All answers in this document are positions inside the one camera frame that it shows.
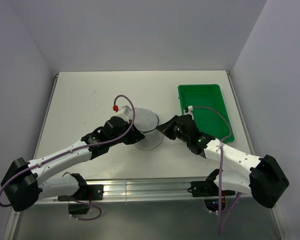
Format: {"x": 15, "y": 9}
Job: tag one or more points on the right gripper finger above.
{"x": 170, "y": 134}
{"x": 164, "y": 127}

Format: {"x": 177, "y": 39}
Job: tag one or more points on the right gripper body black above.
{"x": 177, "y": 133}

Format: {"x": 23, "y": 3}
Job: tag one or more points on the white mesh laundry bag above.
{"x": 146, "y": 122}

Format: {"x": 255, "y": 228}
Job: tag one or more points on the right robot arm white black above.
{"x": 261, "y": 177}

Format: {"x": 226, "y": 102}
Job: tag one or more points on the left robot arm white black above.
{"x": 26, "y": 182}

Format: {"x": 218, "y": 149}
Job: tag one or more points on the green plastic tray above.
{"x": 206, "y": 95}

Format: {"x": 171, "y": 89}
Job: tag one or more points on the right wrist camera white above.
{"x": 188, "y": 109}

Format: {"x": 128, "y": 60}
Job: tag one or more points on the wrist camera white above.
{"x": 188, "y": 109}
{"x": 122, "y": 112}

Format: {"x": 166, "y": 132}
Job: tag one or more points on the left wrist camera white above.
{"x": 122, "y": 112}

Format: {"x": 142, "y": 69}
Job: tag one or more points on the aluminium mounting rail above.
{"x": 166, "y": 189}

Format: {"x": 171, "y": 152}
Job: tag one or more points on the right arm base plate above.
{"x": 203, "y": 188}

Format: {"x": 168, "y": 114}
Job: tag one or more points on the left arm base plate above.
{"x": 90, "y": 192}

